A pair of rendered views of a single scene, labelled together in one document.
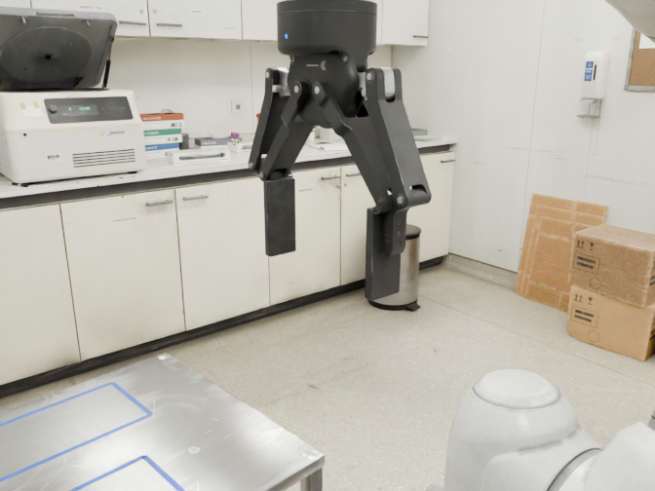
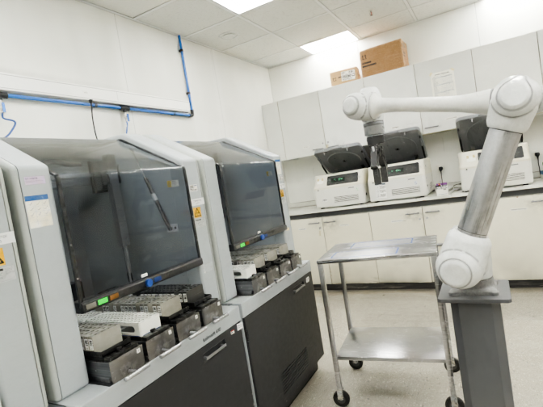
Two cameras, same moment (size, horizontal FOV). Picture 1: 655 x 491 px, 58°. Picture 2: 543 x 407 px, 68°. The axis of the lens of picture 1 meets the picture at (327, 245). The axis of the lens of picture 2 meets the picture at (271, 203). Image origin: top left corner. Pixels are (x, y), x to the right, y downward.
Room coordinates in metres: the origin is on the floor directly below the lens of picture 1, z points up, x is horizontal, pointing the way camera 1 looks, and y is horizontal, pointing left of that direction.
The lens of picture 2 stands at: (-0.67, -1.47, 1.27)
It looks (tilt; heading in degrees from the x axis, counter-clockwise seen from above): 3 degrees down; 68
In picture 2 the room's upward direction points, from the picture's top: 9 degrees counter-clockwise
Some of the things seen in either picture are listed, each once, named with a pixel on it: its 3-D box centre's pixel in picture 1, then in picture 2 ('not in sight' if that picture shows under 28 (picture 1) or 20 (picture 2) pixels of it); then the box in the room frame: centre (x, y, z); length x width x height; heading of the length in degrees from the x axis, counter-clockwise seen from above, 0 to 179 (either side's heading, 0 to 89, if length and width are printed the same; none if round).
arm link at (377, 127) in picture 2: not in sight; (374, 129); (0.47, 0.00, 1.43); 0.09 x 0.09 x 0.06
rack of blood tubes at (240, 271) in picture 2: not in sight; (228, 273); (-0.14, 0.59, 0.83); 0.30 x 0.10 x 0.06; 129
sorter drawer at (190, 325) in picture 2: not in sight; (131, 322); (-0.66, 0.35, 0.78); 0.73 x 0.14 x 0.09; 129
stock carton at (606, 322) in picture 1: (618, 315); not in sight; (2.78, -1.50, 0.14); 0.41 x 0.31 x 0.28; 43
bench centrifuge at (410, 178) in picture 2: not in sight; (398, 164); (2.17, 1.88, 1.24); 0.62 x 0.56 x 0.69; 40
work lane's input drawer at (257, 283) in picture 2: not in sight; (209, 283); (-0.23, 0.70, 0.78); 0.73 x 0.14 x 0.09; 129
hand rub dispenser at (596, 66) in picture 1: (593, 77); not in sight; (3.22, -1.41, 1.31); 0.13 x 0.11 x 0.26; 129
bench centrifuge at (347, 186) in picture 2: not in sight; (345, 174); (1.80, 2.33, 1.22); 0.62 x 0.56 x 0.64; 37
